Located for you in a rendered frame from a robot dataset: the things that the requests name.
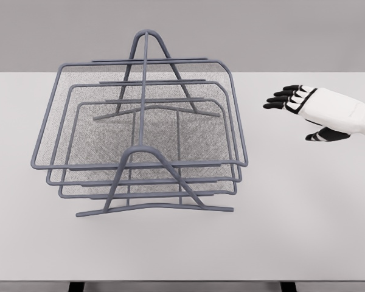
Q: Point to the medium grey mesh tray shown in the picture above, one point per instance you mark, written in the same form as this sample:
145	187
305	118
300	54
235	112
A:
79	177

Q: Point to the large grey mesh tray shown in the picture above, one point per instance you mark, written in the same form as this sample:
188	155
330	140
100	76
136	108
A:
67	100

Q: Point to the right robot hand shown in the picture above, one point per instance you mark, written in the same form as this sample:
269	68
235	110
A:
331	111

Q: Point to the small grey mesh tray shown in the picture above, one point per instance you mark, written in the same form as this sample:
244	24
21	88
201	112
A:
79	190

